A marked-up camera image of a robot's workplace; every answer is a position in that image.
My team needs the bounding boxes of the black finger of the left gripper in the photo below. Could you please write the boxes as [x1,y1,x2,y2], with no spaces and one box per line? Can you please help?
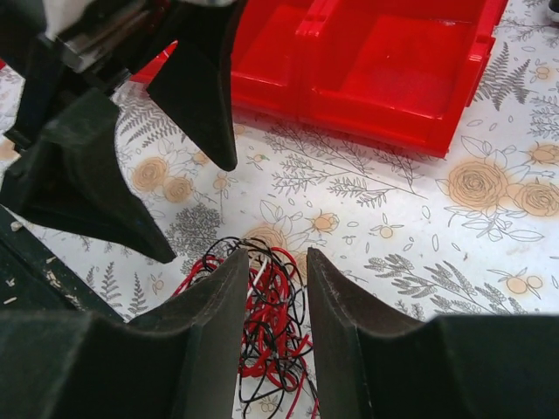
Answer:
[1,88,176,264]

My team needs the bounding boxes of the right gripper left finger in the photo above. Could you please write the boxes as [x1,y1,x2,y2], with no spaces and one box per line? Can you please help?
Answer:
[1,250,248,418]

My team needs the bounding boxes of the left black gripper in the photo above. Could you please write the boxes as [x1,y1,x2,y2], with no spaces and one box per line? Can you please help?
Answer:
[1,1,245,171]

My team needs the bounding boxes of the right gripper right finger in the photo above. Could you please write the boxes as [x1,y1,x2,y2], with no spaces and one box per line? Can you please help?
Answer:
[307,249,558,418]

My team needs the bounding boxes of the red black wires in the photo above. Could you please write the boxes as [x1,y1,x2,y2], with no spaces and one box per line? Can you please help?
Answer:
[170,236,321,419]

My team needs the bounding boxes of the floral table mat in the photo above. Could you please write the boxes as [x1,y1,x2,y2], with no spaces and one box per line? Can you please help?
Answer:
[0,0,559,419]

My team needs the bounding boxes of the red three-compartment tray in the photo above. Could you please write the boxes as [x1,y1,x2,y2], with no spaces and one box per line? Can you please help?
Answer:
[130,0,510,159]

